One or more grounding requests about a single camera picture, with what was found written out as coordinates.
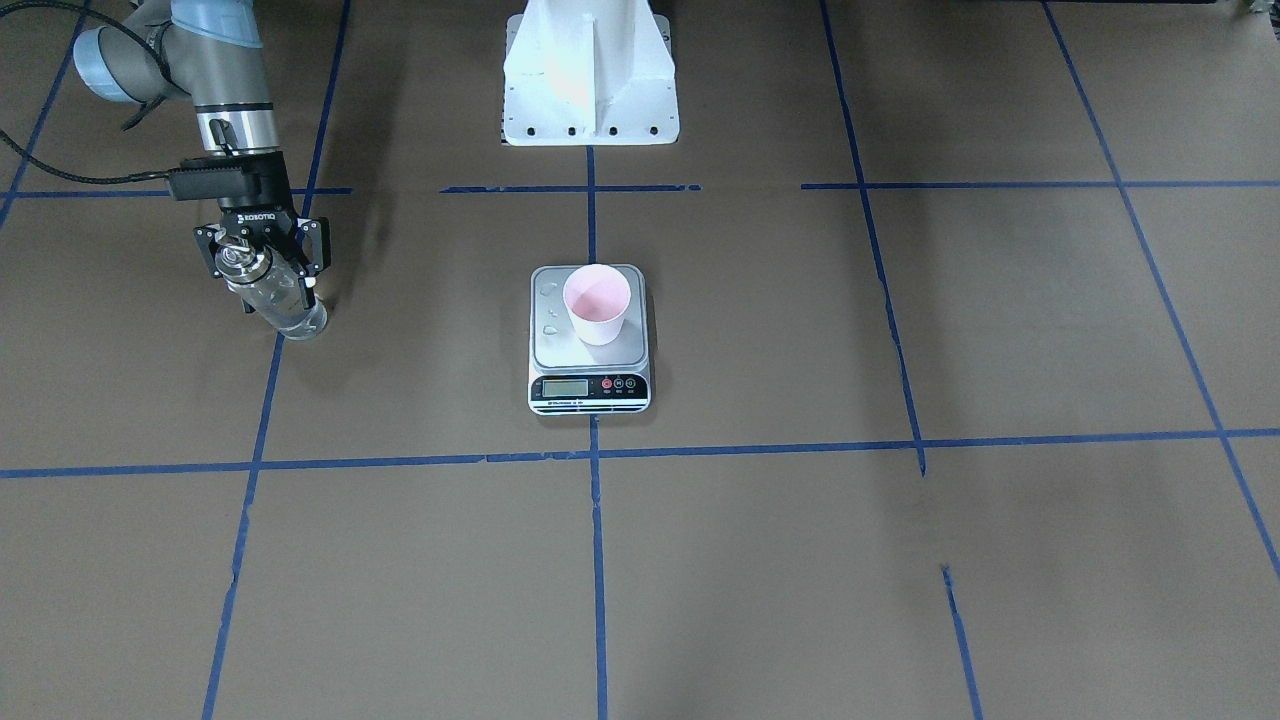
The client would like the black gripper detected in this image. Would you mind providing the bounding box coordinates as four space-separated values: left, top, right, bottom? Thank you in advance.
193 151 332 314

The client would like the clear glass sauce bottle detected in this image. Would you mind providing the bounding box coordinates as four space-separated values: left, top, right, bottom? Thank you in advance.
214 246 328 341

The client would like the pink paper cup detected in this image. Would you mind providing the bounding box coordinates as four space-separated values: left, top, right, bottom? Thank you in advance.
562 264 634 346

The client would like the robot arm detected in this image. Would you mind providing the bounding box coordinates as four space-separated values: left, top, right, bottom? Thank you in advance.
73 1 330 331

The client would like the silver digital kitchen scale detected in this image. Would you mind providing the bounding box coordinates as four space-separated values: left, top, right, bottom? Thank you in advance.
527 264 653 416

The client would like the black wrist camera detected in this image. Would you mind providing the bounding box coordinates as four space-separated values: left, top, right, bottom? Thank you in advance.
166 152 291 208

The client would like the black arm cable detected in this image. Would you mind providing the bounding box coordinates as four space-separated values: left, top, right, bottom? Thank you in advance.
0 0 191 187

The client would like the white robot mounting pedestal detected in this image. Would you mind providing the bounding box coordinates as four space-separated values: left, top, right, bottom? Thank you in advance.
500 1 681 147

